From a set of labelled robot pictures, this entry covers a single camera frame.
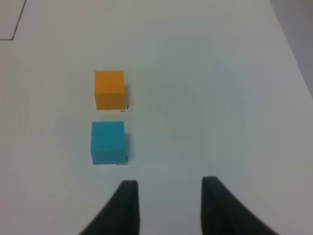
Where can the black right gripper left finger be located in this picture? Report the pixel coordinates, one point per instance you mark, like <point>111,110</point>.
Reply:
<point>120,216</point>

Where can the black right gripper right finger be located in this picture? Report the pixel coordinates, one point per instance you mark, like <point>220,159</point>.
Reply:
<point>223,214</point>

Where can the blue cube block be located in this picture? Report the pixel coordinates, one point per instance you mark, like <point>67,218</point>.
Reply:
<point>108,142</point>

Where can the loose orange cube block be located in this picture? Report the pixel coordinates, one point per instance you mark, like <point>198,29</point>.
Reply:
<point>109,90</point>

